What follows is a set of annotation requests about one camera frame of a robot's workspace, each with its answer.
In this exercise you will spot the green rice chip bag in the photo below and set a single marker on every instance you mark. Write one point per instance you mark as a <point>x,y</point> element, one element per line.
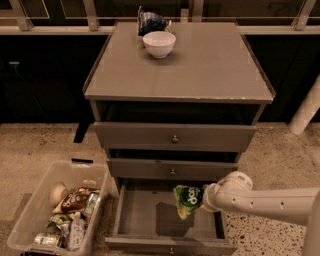
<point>187,199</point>

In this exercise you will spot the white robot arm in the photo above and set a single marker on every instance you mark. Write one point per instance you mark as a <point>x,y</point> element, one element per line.
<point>300,206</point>

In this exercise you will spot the grey wooden drawer cabinet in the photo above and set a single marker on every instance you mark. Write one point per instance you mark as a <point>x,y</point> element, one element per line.
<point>209,78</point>

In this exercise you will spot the top grey drawer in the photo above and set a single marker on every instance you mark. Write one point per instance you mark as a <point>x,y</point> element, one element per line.
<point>174,137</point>

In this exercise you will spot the middle grey drawer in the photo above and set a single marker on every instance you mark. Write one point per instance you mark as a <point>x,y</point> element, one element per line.
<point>169,169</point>

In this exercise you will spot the bottom grey open drawer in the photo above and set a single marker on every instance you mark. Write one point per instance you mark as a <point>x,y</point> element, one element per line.
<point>147,223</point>

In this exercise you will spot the dark blue chip bag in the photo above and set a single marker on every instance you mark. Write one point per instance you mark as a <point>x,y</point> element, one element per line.
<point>151,22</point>

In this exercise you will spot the brown snack bag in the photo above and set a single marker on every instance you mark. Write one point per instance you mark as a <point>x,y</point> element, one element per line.
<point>75,201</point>

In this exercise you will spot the green crumpled snack bag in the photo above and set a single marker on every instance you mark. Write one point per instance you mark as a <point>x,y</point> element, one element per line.
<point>59,221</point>

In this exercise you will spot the white ceramic bowl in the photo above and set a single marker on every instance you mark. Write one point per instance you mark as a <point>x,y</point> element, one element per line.
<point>159,44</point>

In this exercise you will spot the green soda can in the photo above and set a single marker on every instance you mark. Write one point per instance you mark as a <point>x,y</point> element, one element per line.
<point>91,204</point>

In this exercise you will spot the tan bowl in bin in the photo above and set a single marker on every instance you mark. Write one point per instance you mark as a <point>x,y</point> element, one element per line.
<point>57,193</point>

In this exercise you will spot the metal window railing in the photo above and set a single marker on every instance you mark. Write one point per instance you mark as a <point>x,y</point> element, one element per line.
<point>251,17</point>

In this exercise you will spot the clear plastic water bottle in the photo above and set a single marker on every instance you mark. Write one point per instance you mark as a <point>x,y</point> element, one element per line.
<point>77,232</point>

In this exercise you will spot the clear plastic storage bin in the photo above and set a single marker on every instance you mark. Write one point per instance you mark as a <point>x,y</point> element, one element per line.
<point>38,210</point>

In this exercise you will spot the silver green can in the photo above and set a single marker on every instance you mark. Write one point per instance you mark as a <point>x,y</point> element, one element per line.
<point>48,239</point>

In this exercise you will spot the white cylindrical post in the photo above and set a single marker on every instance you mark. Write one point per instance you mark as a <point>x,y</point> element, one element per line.
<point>307,109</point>

